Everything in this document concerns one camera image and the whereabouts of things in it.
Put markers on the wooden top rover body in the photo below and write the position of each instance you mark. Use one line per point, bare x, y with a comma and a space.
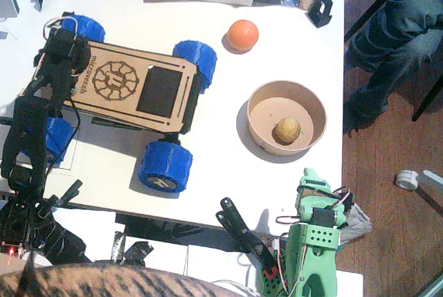
121, 106

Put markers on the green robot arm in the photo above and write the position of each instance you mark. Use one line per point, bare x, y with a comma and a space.
311, 269

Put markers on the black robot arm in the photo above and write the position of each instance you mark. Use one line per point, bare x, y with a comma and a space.
27, 137

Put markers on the blue rover wheel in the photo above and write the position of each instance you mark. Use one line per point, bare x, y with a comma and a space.
166, 165
59, 137
90, 28
204, 58

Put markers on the grey crumpled bundle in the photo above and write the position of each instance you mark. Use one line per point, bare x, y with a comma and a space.
358, 224

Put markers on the yellow round fruit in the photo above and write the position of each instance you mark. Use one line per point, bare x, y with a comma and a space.
288, 131

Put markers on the small grey piece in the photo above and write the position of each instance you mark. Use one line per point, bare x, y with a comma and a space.
3, 34

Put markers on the black bar clamp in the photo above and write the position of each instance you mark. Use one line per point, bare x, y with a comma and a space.
249, 238

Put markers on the brown paper bowl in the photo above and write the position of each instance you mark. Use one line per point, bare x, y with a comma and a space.
263, 137

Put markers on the white tape roll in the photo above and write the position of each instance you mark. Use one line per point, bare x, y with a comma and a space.
399, 179

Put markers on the small black clamp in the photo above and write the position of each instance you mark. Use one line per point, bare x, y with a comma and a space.
71, 189

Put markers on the white grey tool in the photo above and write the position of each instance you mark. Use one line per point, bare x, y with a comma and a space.
432, 176

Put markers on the grey edge panel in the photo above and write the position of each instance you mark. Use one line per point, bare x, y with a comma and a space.
436, 288

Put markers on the black chair leg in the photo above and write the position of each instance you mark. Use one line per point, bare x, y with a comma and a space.
367, 16
427, 98

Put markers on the black cloth bundle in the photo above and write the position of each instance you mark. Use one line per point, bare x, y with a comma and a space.
62, 241

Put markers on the orange ball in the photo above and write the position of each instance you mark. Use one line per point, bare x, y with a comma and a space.
243, 35

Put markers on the black tape strip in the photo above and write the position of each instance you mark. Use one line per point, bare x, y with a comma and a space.
117, 246
138, 253

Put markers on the controller board red light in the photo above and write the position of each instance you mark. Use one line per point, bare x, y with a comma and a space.
12, 250

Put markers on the black plastic holder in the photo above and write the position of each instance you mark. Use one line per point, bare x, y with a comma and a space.
313, 18

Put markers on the person in blue jeans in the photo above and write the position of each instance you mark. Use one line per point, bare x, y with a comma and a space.
398, 34

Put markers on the brown black striped fabric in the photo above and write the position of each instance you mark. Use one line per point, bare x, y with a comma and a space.
104, 283

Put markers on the black table frame bar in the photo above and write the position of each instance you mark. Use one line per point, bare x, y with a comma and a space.
155, 224

